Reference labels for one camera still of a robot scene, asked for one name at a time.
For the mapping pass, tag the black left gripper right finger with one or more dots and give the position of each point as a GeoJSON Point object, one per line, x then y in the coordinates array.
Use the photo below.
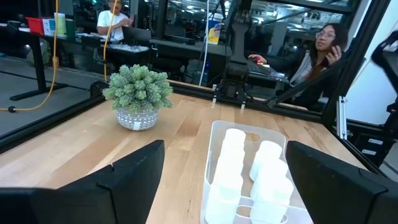
{"type": "Point", "coordinates": [335, 193]}

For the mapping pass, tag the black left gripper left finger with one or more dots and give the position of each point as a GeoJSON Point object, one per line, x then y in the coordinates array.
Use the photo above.
{"type": "Point", "coordinates": [93, 202]}

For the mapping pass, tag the white pill bottle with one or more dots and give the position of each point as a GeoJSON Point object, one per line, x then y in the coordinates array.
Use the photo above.
{"type": "Point", "coordinates": [275, 169]}
{"type": "Point", "coordinates": [270, 199]}
{"type": "Point", "coordinates": [267, 151]}
{"type": "Point", "coordinates": [222, 202]}
{"type": "Point", "coordinates": [228, 165]}
{"type": "Point", "coordinates": [234, 137]}

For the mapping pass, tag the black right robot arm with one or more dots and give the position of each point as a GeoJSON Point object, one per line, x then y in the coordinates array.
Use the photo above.
{"type": "Point", "coordinates": [237, 46]}

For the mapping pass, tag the clear plastic basket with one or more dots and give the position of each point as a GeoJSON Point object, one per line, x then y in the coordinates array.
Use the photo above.
{"type": "Point", "coordinates": [209, 168]}

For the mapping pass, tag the artificial green potted plant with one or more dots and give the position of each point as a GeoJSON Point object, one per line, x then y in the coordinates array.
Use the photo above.
{"type": "Point", "coordinates": [136, 90]}

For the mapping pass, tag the person's hand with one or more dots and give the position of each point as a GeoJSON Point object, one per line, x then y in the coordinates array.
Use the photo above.
{"type": "Point", "coordinates": [126, 21]}
{"type": "Point", "coordinates": [333, 54]}
{"type": "Point", "coordinates": [256, 58]}

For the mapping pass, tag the dark laptop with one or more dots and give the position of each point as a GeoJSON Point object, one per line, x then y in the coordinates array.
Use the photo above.
{"type": "Point", "coordinates": [264, 71]}

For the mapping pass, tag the black equipment beside table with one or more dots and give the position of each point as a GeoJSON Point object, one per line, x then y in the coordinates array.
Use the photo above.
{"type": "Point", "coordinates": [388, 59]}

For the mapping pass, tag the black desk with foot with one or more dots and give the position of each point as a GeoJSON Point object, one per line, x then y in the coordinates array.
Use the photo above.
{"type": "Point", "coordinates": [39, 62]}

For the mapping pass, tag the person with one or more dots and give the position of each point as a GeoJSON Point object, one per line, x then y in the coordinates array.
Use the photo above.
{"type": "Point", "coordinates": [109, 21]}
{"type": "Point", "coordinates": [323, 40]}

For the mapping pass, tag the white papers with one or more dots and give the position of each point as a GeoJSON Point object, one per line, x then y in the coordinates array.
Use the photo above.
{"type": "Point", "coordinates": [129, 47]}

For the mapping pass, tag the dark green box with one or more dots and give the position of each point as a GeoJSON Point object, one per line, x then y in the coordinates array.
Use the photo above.
{"type": "Point", "coordinates": [70, 28]}

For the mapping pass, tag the white box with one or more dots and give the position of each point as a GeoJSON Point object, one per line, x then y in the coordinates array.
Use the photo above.
{"type": "Point", "coordinates": [48, 26]}

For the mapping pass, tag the green and white pack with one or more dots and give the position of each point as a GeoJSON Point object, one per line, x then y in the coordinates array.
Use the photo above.
{"type": "Point", "coordinates": [60, 23]}

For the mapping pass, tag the red box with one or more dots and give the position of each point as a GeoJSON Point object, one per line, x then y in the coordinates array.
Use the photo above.
{"type": "Point", "coordinates": [35, 25]}

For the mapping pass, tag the blue and yellow container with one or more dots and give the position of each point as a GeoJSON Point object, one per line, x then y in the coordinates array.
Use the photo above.
{"type": "Point", "coordinates": [214, 34]}

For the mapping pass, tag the black aluminium table frame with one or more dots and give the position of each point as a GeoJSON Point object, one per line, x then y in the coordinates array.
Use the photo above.
{"type": "Point", "coordinates": [192, 89]}

